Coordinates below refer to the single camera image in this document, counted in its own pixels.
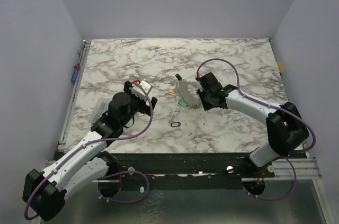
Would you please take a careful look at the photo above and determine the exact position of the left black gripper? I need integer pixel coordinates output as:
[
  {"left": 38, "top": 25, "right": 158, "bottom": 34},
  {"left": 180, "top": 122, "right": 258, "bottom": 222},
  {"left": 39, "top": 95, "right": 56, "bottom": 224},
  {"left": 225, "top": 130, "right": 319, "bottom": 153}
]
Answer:
[{"left": 121, "top": 81, "right": 157, "bottom": 127}]

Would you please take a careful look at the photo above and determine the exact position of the steel key organizer plate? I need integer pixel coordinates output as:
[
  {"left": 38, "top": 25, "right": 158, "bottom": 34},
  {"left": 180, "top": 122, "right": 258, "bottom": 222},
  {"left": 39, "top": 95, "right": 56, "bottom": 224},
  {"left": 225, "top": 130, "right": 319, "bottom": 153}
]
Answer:
[{"left": 175, "top": 80, "right": 201, "bottom": 108}]

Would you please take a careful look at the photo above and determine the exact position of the green tag key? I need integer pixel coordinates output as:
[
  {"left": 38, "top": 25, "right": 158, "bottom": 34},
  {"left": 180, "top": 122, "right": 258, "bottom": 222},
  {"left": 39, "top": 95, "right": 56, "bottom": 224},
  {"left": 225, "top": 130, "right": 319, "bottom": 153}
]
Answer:
[{"left": 178, "top": 100, "right": 189, "bottom": 107}]

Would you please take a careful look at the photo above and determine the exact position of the black tag key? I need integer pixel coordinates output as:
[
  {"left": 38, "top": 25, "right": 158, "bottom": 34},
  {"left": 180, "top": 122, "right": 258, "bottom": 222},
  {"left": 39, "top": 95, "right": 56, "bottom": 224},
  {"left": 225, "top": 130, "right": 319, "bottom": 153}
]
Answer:
[{"left": 175, "top": 74, "right": 183, "bottom": 81}]

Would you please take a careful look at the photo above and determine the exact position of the yellow tag key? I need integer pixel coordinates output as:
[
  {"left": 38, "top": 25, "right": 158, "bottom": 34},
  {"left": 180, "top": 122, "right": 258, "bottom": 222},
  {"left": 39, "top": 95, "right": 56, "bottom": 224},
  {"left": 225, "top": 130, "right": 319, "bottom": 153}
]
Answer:
[{"left": 167, "top": 88, "right": 176, "bottom": 94}]

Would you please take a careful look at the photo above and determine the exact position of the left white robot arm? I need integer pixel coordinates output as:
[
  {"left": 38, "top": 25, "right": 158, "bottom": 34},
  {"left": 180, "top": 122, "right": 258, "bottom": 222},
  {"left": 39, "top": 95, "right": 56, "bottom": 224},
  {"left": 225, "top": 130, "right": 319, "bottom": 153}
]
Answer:
[{"left": 22, "top": 80, "right": 157, "bottom": 221}]

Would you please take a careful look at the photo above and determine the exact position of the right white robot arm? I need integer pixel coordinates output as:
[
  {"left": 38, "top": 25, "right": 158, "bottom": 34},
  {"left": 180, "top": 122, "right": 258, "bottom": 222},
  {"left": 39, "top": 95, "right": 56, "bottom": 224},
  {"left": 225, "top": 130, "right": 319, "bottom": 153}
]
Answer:
[{"left": 197, "top": 73, "right": 309, "bottom": 177}]

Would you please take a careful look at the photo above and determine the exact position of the clear plastic parts box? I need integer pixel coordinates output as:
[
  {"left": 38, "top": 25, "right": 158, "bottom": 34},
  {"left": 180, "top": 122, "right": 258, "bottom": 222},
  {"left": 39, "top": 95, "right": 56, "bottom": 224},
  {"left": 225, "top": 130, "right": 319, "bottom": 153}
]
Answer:
[{"left": 89, "top": 97, "right": 110, "bottom": 124}]

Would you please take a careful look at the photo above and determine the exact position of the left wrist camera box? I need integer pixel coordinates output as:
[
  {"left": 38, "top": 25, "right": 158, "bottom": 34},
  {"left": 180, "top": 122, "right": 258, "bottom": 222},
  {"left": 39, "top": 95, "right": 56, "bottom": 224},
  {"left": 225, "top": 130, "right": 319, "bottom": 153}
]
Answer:
[{"left": 131, "top": 80, "right": 153, "bottom": 101}]

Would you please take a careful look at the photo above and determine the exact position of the black key ring tag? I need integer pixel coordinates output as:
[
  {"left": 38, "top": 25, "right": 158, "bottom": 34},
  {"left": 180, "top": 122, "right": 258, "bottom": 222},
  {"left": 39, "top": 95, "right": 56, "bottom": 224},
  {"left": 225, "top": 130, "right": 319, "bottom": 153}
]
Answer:
[{"left": 170, "top": 122, "right": 181, "bottom": 128}]

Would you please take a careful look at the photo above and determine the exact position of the blue red wall clamp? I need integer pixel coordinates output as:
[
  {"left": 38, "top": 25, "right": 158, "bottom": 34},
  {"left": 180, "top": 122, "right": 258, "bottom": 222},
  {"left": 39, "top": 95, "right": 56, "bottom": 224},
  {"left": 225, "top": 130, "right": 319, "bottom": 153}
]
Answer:
[{"left": 70, "top": 51, "right": 82, "bottom": 84}]

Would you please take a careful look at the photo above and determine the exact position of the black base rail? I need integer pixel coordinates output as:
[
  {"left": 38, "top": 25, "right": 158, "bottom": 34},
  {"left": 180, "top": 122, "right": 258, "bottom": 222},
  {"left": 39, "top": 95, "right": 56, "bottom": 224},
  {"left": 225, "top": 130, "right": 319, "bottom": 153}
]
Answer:
[{"left": 99, "top": 152, "right": 274, "bottom": 191}]

